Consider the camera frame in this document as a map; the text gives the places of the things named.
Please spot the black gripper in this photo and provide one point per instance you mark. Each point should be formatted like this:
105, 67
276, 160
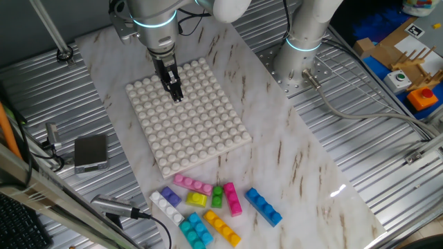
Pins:
162, 60

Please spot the yellow two-stud block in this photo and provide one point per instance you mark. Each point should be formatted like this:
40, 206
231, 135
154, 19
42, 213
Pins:
196, 199

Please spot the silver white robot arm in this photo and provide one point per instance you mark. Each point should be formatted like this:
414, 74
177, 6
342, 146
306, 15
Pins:
304, 27

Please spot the white studded baseplate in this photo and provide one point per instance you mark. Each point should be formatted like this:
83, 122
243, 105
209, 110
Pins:
194, 131

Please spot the light pink four-stud block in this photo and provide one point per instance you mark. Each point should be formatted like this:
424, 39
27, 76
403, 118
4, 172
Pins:
192, 184

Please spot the silver digital scale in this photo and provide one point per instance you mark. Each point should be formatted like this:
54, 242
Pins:
90, 150

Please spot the purple two-stud block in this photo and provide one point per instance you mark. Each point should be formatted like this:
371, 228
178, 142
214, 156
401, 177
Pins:
170, 196

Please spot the green two-stud block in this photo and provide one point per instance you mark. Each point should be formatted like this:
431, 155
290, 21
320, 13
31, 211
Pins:
217, 198

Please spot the white four-stud block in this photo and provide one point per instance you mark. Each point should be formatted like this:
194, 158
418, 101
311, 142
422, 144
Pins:
166, 207

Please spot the magenta three-stud block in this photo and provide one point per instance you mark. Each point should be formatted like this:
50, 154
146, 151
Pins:
232, 200

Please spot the metal stand pole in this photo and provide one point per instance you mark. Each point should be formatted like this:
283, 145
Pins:
48, 24

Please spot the white marble pattern board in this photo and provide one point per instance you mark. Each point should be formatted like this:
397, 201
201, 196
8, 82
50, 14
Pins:
294, 155

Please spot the light blue three-stud block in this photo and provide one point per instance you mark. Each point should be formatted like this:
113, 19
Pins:
201, 230

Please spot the teal four-stud block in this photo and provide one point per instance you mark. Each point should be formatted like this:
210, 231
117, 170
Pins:
189, 235

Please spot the orange four-stud block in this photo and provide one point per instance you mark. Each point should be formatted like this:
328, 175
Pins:
222, 228

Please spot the blue four-stud block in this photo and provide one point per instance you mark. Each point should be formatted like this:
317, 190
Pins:
263, 207

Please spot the orange pole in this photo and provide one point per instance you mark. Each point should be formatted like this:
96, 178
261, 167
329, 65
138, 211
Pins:
7, 131

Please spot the small cardboard box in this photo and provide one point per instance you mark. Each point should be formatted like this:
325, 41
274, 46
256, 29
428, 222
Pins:
363, 47

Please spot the black keyboard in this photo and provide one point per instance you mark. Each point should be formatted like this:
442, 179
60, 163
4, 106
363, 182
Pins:
17, 228

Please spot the brown cardboard sheet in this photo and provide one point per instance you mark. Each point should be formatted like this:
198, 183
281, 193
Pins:
387, 48

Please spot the grey green-button box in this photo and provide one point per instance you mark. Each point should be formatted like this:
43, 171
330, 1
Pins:
397, 81

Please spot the wooden peg rack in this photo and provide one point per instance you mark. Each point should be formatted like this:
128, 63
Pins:
408, 62

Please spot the white paper sheet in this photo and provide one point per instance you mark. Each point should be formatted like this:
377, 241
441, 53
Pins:
406, 45

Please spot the black white marker tag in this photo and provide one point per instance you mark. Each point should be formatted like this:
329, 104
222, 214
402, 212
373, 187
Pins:
414, 31

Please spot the orange emergency stop button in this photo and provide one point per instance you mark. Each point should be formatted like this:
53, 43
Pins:
422, 99

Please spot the clear plastic container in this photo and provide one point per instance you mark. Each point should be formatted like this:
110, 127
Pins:
418, 7

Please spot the grey board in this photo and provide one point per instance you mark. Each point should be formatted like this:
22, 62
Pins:
432, 41

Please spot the small yellow brick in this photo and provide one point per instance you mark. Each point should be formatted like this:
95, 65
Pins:
436, 26

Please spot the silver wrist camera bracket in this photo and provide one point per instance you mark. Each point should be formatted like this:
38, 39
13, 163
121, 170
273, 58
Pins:
123, 27

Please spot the small silver camera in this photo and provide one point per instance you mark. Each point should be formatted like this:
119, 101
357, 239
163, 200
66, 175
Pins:
52, 133

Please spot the silver ribbed camera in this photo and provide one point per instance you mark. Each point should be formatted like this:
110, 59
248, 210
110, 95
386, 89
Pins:
110, 205

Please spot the black camera stand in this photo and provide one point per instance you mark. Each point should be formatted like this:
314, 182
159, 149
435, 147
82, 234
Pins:
114, 221

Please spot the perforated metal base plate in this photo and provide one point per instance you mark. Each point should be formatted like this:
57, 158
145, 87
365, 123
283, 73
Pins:
323, 71

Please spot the aluminium frame beam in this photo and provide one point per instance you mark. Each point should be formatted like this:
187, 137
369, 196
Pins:
52, 200

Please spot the metal corner bracket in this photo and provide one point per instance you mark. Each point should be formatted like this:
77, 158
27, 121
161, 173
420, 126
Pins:
413, 158

